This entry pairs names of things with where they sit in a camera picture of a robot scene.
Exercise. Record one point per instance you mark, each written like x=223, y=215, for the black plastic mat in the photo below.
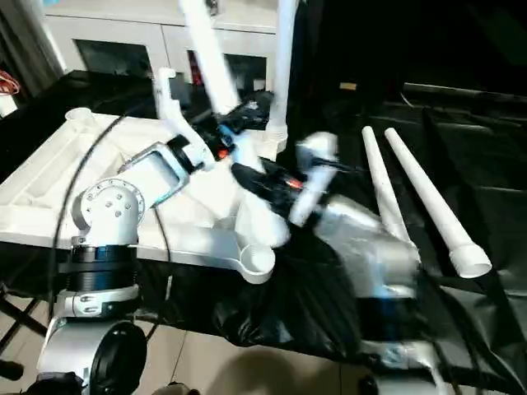
x=313, y=313

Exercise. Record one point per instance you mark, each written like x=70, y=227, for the white plastic table top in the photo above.
x=49, y=197

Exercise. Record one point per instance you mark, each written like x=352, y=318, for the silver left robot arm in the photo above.
x=115, y=214

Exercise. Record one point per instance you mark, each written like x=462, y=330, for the small beige label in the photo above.
x=348, y=85

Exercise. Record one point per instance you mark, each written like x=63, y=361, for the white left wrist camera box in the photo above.
x=169, y=103

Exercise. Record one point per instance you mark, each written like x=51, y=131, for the black folding table frame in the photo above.
x=20, y=317

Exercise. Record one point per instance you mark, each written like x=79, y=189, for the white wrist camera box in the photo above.
x=169, y=103
x=317, y=173

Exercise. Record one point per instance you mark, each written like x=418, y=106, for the long black bar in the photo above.
x=465, y=92

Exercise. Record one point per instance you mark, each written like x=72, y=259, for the white sideboard with glass doors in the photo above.
x=123, y=41

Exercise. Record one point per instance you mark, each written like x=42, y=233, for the grey curtain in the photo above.
x=29, y=41

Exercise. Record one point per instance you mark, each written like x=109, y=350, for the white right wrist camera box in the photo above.
x=317, y=173

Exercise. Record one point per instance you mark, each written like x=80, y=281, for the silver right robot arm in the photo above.
x=370, y=255

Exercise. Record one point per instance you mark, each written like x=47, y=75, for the white plastic table leg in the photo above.
x=282, y=66
x=432, y=202
x=216, y=74
x=385, y=181

